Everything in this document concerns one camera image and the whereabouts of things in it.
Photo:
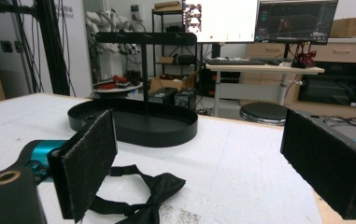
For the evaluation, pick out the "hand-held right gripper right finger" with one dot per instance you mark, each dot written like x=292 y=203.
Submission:
x=325 y=161

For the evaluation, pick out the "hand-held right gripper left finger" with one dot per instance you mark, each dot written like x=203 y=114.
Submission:
x=87 y=161

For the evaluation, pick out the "black stand with oval tray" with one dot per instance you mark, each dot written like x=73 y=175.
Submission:
x=153 y=127

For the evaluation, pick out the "black bow tie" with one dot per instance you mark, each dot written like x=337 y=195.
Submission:
x=163 y=186

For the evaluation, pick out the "round black stool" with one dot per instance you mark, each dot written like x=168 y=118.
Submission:
x=263 y=112

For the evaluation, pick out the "round white table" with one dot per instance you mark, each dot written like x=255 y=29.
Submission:
x=119 y=89

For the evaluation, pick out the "black built-in oven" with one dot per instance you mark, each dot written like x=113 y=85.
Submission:
x=337 y=82

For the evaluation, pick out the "red and black parts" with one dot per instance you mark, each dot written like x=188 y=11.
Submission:
x=116 y=81

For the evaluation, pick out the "black computer case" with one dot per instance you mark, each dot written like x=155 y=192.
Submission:
x=185 y=98
x=163 y=95

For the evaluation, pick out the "red and black device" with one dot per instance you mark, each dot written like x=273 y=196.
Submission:
x=304 y=59

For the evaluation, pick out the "open cardboard box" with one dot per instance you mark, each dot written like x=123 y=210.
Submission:
x=166 y=83

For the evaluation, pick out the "black computer mouse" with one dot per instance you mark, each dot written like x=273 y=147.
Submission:
x=273 y=62

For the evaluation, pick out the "light wooden cabinet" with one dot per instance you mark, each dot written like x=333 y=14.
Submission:
x=347 y=51

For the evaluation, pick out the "light wooden desk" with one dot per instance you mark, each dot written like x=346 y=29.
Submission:
x=259 y=68

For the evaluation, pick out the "white robot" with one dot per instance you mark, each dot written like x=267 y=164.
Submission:
x=108 y=46

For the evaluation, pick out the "black metal shelf rack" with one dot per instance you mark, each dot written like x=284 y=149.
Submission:
x=174 y=59

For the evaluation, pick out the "black keyboard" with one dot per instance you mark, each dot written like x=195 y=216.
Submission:
x=233 y=62

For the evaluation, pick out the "cardboard box on cabinet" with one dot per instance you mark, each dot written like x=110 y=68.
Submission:
x=347 y=27

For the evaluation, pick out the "monitor with dark screen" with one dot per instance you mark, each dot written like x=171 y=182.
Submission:
x=295 y=20

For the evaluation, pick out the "monitor with white screen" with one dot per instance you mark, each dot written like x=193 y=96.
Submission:
x=225 y=20

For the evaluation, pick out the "flat cardboard box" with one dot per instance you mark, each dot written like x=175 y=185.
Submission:
x=168 y=5

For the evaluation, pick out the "black metal frame stand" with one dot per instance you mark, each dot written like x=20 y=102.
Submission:
x=52 y=46

